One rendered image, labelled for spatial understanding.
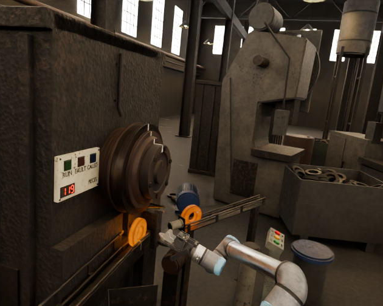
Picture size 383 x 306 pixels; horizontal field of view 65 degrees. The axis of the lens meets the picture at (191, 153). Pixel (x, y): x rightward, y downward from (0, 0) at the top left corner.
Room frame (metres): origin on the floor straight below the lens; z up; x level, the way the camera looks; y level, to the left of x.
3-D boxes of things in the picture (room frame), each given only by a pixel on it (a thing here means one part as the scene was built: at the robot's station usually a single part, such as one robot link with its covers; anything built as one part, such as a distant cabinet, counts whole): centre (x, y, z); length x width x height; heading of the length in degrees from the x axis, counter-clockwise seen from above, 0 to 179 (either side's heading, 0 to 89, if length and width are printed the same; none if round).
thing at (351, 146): (4.90, -2.70, 0.55); 1.10 x 0.53 x 1.10; 3
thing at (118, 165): (1.52, 0.26, 1.11); 0.47 x 0.06 x 0.47; 163
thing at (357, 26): (9.30, -4.36, 2.25); 0.92 x 0.92 x 4.50
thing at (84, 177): (1.22, 0.46, 1.15); 0.26 x 0.02 x 0.18; 163
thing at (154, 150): (1.49, 0.16, 1.11); 0.28 x 0.06 x 0.28; 163
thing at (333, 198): (3.48, -1.69, 0.39); 1.03 x 0.83 x 0.77; 88
